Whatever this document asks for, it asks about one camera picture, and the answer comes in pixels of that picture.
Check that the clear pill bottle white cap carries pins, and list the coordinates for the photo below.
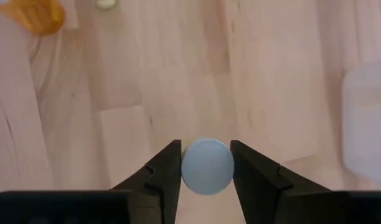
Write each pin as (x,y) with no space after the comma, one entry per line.
(207,166)
(106,3)

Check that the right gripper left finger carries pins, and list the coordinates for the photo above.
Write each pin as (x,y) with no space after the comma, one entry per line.
(159,186)

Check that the clear plastic bin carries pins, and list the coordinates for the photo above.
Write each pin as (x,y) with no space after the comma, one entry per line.
(368,124)

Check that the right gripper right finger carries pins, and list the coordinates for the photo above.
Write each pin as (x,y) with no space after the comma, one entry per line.
(265,189)

